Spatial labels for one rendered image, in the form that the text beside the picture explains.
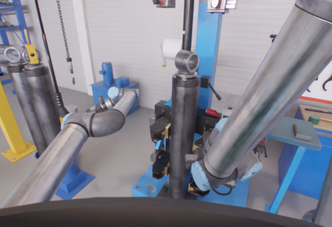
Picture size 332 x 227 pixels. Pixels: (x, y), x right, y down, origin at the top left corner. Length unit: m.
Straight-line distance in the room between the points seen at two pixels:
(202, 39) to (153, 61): 2.25
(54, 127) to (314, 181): 2.95
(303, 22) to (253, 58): 3.01
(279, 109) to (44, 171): 0.66
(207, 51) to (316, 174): 1.87
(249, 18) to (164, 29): 1.48
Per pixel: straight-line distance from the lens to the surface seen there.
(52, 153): 0.75
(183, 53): 1.36
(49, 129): 2.16
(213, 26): 1.72
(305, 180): 2.75
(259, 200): 2.57
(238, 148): 0.43
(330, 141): 2.48
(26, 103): 2.34
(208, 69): 1.77
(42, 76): 1.97
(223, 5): 1.25
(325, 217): 0.52
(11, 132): 3.43
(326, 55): 0.32
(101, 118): 0.87
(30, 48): 1.95
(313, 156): 2.56
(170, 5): 1.43
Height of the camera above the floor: 1.84
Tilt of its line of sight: 27 degrees down
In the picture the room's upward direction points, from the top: 1 degrees clockwise
